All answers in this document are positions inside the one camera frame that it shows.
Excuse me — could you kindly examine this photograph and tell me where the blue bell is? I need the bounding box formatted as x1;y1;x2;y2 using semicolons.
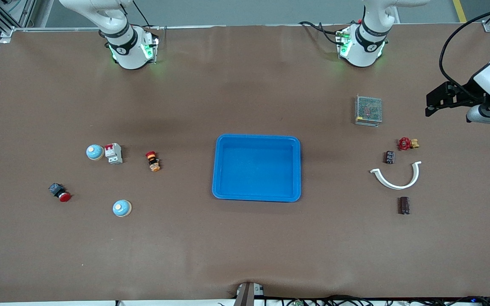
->
112;199;132;218
86;144;105;161

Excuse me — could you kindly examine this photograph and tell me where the blue plastic tray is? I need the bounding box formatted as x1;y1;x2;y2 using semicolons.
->
212;134;302;203

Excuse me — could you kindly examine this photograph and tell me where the metal mesh power supply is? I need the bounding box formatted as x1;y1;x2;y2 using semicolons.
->
354;95;383;128

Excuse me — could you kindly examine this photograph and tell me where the white curved plastic clamp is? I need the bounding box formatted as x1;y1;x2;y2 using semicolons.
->
370;161;422;190

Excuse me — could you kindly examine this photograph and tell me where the red push button black body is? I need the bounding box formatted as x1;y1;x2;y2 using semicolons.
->
48;183;72;203

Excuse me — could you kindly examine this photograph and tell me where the red orange emergency stop button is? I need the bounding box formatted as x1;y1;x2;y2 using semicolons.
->
145;151;161;173

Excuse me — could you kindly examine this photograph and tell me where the brown table mat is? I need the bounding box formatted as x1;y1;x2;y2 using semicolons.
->
0;23;490;303

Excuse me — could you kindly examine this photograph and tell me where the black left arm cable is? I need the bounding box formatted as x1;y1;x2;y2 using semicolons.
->
439;0;490;100

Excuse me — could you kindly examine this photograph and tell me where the red handle brass valve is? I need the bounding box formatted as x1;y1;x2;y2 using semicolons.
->
397;137;420;151

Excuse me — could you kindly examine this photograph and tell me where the black left base cable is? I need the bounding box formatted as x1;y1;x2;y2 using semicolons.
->
299;20;342;45

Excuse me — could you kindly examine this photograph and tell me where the black base cable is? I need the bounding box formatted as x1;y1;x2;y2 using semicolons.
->
132;0;160;30
299;20;342;45

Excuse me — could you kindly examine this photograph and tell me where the white circuit breaker red switch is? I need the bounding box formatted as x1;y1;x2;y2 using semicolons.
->
104;143;123;165

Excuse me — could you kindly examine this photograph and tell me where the black right base cable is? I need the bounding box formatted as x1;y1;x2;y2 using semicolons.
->
132;0;160;30

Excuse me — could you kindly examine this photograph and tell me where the black floor cable bundle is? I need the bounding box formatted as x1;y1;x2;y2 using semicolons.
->
266;295;490;306

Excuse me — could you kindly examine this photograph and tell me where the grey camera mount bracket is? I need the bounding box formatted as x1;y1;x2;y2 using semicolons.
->
233;282;265;306

